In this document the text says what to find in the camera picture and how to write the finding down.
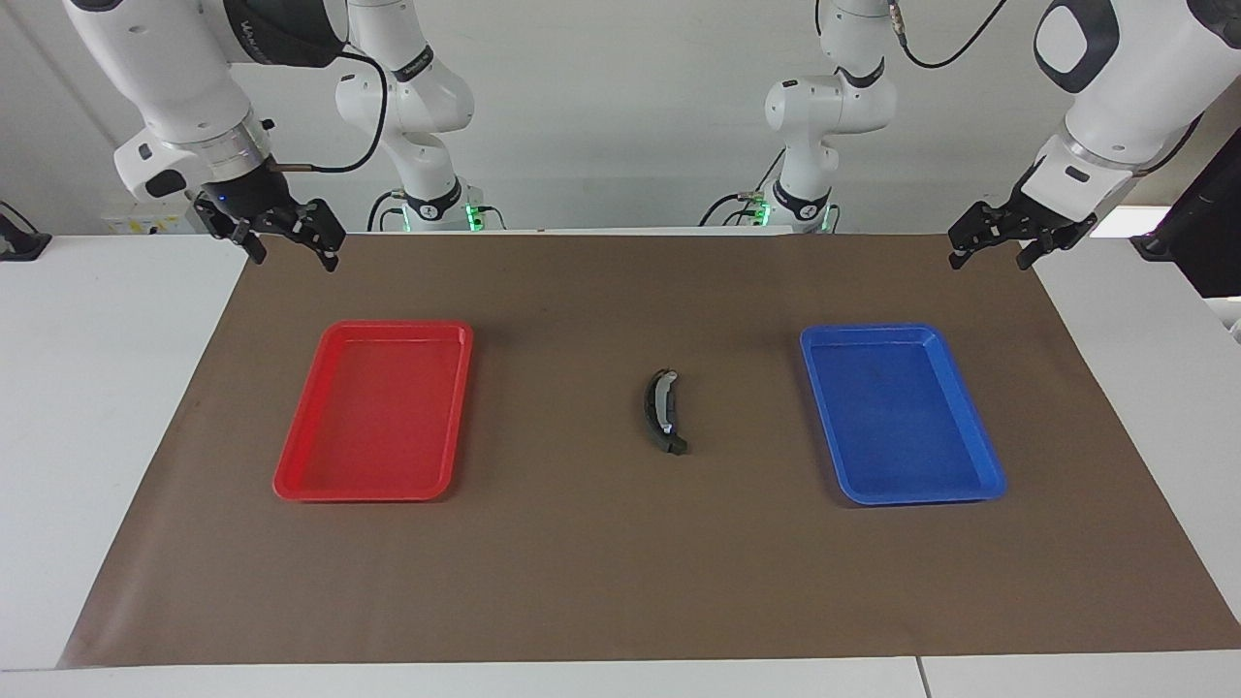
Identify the black monitor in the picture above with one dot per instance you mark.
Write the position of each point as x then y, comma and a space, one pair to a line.
1202, 223

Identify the blue plastic tray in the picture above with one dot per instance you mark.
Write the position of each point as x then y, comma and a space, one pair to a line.
902, 417

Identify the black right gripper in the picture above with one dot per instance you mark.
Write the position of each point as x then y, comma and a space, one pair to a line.
247, 192

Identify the brown table mat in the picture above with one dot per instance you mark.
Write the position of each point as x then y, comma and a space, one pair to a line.
582, 562

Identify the black table clamp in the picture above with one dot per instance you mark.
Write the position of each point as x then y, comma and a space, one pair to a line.
19, 242

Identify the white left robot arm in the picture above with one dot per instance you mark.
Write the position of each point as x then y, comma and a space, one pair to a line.
1115, 97

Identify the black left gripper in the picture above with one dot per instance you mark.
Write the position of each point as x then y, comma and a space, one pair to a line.
1033, 215

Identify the white wall box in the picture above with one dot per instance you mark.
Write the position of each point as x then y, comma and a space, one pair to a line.
145, 218

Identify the red plastic tray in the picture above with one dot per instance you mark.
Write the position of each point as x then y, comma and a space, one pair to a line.
378, 417

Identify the curved brake shoe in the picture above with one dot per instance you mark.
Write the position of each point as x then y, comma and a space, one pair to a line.
662, 407

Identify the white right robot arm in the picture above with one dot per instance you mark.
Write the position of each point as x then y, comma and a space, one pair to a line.
184, 87

